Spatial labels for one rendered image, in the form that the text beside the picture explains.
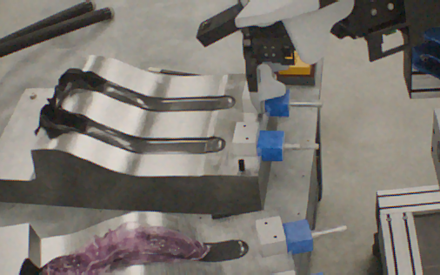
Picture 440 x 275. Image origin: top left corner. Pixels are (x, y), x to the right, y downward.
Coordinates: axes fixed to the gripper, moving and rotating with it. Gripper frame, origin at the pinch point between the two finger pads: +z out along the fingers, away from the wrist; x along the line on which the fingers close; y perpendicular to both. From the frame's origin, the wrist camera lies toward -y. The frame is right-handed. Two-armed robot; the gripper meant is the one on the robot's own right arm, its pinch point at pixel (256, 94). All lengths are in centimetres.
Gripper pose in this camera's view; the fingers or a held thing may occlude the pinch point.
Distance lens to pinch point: 134.7
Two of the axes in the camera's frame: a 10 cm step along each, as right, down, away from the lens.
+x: 1.5, -6.6, 7.4
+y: 9.8, 0.2, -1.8
